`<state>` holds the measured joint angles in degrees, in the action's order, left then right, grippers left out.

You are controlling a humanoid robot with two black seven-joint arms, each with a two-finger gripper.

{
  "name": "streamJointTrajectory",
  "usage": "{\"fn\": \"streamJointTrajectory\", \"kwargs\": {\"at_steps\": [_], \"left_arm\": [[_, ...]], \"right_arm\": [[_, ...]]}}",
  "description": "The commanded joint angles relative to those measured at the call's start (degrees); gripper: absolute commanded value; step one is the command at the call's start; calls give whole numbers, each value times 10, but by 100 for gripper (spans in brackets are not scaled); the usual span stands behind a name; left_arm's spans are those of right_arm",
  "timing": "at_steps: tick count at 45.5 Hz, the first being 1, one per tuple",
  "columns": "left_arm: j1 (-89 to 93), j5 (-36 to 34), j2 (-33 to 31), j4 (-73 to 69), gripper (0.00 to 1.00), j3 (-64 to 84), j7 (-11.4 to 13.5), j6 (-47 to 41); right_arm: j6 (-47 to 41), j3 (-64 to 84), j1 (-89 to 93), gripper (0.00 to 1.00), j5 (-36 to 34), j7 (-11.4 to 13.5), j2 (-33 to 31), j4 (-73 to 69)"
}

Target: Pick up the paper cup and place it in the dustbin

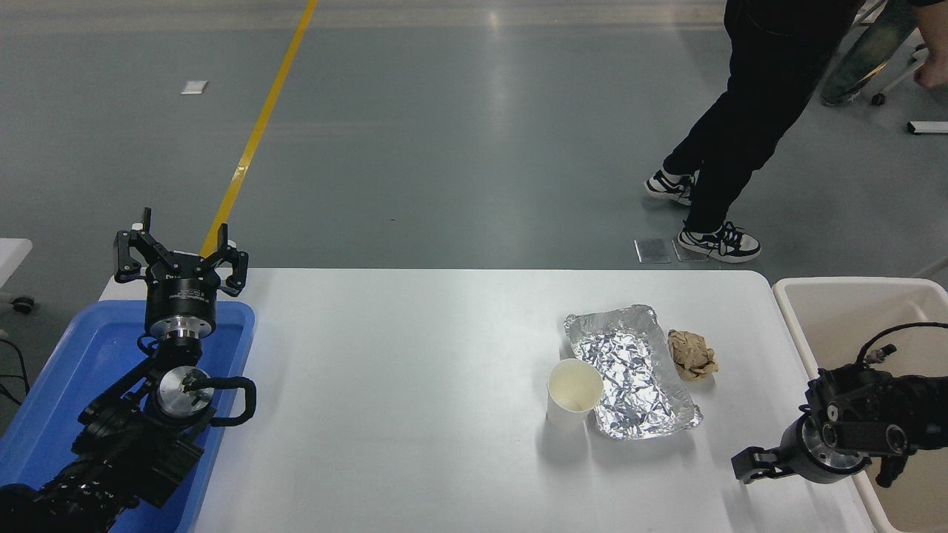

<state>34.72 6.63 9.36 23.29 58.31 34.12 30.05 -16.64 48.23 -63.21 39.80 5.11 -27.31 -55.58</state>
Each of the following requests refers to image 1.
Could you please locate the white swivel chair base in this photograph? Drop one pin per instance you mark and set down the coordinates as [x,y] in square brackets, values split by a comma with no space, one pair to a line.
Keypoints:
[900,78]

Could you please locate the white flat bar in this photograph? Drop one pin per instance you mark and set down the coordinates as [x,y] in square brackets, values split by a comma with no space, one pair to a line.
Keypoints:
[929,127]

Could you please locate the blue plastic tray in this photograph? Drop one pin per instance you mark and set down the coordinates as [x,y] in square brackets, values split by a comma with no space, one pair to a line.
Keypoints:
[81,348]

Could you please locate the large pale bin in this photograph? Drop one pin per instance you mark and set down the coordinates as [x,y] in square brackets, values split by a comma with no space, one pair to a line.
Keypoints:
[837,318]

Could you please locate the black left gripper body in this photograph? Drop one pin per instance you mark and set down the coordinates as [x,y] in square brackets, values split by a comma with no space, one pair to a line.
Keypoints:
[181,296]

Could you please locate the black castor wheel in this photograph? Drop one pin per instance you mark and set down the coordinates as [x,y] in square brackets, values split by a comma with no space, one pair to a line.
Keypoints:
[24,303]

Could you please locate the grey floor plate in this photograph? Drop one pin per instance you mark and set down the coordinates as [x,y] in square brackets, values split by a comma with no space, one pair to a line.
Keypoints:
[652,250]
[685,252]

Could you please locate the crumpled tan paper ball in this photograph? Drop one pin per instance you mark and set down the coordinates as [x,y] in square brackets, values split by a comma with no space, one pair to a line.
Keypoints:
[690,354]

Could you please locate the person's hand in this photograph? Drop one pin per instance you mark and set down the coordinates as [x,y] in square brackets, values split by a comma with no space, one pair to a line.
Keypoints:
[932,76]

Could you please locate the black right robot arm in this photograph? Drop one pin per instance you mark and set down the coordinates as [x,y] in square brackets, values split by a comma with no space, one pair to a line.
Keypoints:
[866,418]

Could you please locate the white paper cup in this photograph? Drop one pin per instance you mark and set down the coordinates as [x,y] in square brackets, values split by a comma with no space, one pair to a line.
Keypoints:
[570,389]

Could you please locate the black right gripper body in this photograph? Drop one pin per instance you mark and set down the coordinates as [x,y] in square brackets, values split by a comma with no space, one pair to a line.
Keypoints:
[794,451]

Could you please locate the crumpled foil tray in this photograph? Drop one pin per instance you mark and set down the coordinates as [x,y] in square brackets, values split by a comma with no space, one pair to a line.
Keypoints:
[629,370]

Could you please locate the white side table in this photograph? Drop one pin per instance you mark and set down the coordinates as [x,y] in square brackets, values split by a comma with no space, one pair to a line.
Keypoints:
[11,259]

